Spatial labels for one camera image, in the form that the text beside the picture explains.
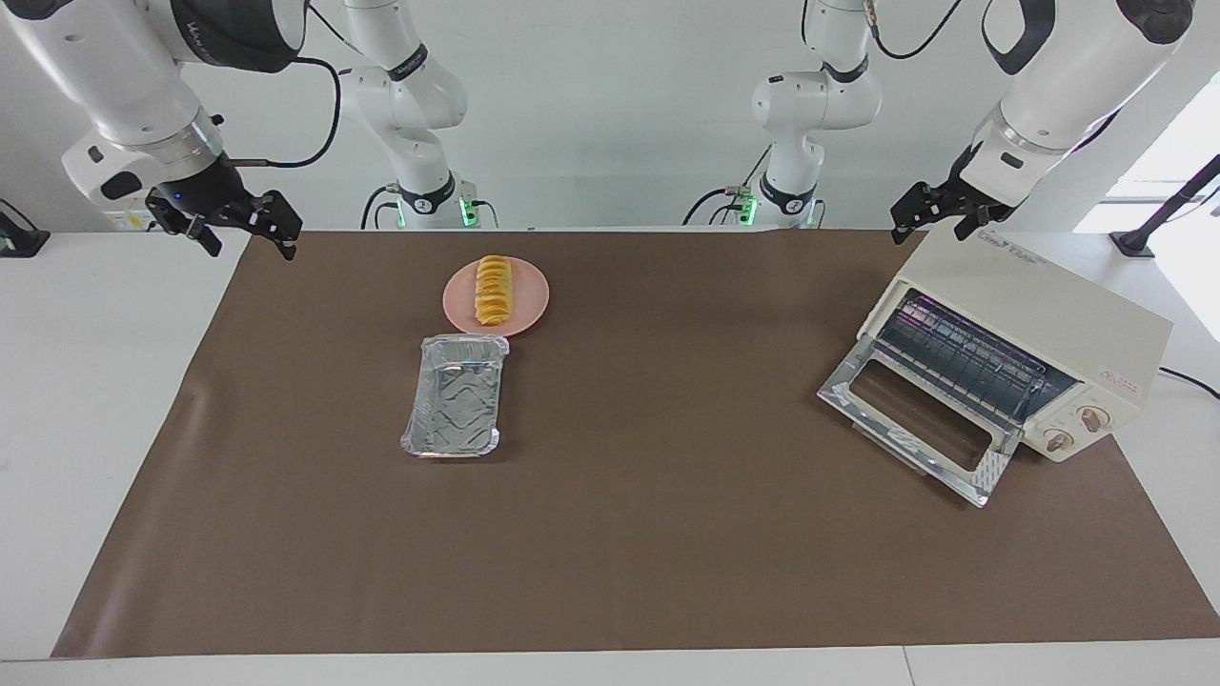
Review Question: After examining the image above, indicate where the brown table mat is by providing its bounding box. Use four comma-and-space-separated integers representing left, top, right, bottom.
52, 229, 1220, 658

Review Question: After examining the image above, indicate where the aluminium foil tray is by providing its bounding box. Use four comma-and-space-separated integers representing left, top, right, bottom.
400, 333, 511, 460

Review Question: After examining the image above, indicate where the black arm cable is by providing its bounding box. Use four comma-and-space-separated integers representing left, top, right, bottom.
234, 55, 343, 171
863, 0, 966, 61

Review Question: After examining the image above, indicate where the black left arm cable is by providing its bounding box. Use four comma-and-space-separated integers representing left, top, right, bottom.
863, 0, 966, 61

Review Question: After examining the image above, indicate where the cream toaster oven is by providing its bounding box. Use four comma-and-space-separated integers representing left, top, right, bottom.
858, 227, 1175, 465

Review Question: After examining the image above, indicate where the sliced yellow bread loaf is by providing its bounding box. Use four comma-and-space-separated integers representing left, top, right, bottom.
474, 254, 516, 327

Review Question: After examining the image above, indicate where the metal oven wire rack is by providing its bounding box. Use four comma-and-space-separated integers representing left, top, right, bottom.
875, 303, 1047, 427

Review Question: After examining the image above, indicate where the pink round plate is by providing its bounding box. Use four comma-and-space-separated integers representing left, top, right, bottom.
443, 255, 551, 337

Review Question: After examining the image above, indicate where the black left base cable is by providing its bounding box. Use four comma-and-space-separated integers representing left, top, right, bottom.
681, 148, 768, 228

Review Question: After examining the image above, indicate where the black oven power cable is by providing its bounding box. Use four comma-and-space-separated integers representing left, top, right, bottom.
1158, 367, 1220, 400

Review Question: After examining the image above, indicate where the black camera stand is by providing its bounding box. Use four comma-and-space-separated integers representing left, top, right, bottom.
1110, 152, 1220, 258

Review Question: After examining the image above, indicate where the black right base cable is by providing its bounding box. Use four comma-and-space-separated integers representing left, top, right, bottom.
360, 184, 401, 230

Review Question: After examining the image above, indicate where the black base cable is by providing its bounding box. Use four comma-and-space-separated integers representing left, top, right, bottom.
360, 184, 401, 230
681, 148, 768, 228

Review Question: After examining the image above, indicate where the glass oven door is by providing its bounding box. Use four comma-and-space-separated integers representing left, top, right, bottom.
818, 343, 1026, 508

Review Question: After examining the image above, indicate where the black clamp mount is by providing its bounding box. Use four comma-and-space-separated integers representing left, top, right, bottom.
0, 198, 51, 258

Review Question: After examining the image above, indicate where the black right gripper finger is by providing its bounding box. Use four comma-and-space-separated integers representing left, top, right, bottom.
252, 191, 304, 262
180, 213, 223, 259

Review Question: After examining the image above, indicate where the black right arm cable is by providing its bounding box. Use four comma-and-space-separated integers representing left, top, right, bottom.
234, 55, 343, 171

